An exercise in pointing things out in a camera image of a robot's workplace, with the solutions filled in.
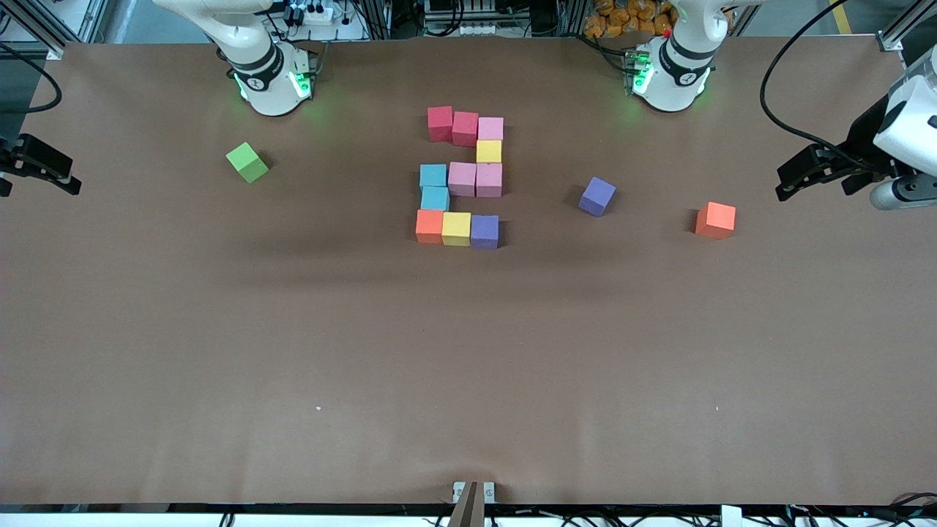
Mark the purple foam block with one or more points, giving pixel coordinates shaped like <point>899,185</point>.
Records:
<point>597,196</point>
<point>484,232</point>

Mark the green foam block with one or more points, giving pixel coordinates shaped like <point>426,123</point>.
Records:
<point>247,162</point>

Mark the grey camera mount pole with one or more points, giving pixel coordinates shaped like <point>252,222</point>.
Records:
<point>468,509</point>

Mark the pink notched foam block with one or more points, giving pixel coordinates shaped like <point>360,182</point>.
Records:
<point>489,180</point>

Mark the yellow foam block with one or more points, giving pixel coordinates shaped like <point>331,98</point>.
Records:
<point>456,229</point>
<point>489,151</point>

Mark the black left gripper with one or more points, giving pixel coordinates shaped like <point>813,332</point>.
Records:
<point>861,144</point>

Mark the orange foam block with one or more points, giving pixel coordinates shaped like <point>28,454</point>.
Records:
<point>715,221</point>
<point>430,227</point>

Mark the small metal bracket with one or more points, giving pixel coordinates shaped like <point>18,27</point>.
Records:
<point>489,492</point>

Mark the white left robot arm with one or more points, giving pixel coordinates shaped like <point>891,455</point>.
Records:
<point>677,80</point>

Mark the paper table cover sheet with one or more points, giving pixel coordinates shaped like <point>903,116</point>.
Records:
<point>468,380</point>

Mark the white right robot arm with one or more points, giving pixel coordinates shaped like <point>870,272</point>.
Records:
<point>271,80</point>

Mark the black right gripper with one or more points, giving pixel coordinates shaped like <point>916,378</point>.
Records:
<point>20,156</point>

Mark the blue foam block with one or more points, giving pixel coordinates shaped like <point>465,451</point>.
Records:
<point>433,176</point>
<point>435,197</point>

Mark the red foam block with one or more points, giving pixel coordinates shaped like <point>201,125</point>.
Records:
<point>465,129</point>
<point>440,124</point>

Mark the bag of orange snacks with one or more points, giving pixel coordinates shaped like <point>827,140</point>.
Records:
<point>618,18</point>

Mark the aluminium frame profile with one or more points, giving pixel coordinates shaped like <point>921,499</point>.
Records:
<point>44,35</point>
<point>897,36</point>

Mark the white power strip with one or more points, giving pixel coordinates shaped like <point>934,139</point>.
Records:
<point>318,15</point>

